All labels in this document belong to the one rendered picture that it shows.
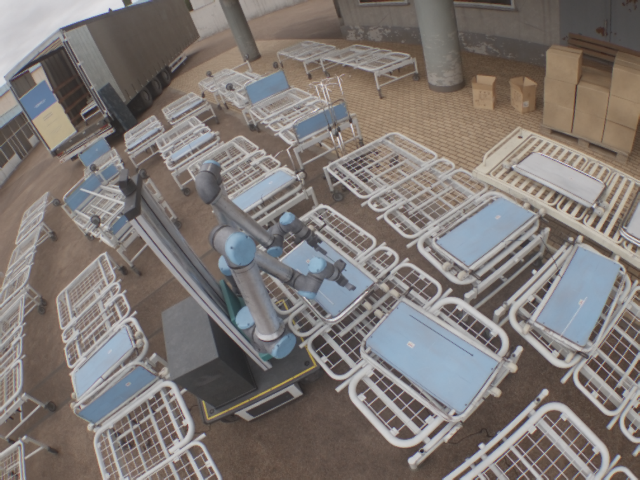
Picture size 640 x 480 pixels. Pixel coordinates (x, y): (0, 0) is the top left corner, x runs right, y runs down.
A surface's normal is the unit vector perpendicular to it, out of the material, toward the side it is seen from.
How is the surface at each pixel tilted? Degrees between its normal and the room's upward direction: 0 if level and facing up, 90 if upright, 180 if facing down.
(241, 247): 83
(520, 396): 0
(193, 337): 0
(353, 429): 0
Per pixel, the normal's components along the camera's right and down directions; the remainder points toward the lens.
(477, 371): -0.31, -0.65
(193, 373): 0.40, 0.56
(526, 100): 0.15, 0.67
